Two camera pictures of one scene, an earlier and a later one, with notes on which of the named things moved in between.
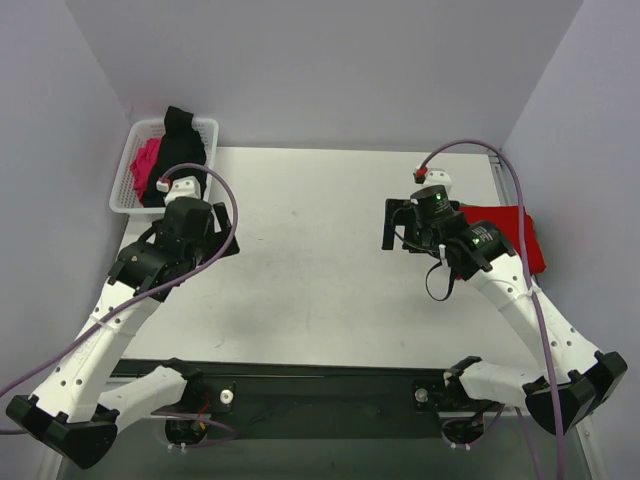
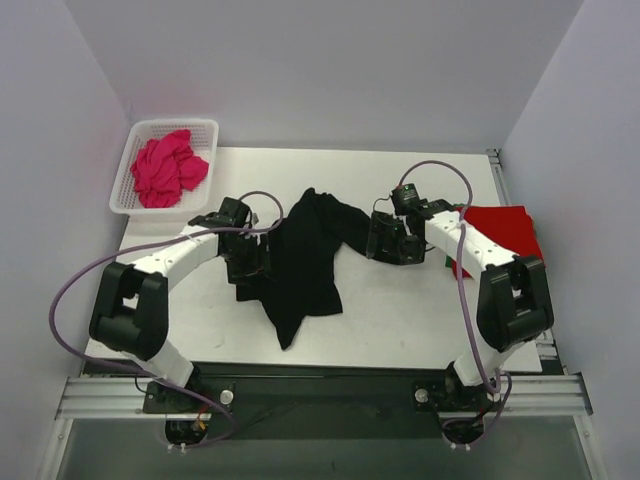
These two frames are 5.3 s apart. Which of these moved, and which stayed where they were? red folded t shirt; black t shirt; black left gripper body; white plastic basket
Moved: black t shirt; black left gripper body
Stayed: white plastic basket; red folded t shirt
